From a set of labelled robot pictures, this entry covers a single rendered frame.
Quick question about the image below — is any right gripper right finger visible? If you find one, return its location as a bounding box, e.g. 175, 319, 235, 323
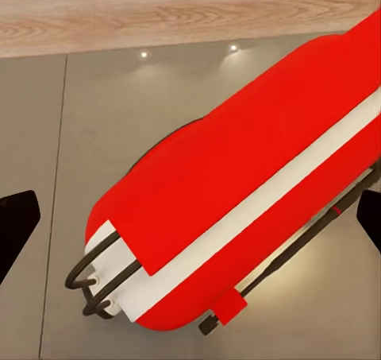
356, 189, 381, 253

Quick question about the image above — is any radio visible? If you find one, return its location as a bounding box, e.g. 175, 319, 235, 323
65, 8, 381, 335

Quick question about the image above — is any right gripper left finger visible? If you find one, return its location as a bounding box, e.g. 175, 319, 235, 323
0, 190, 40, 285

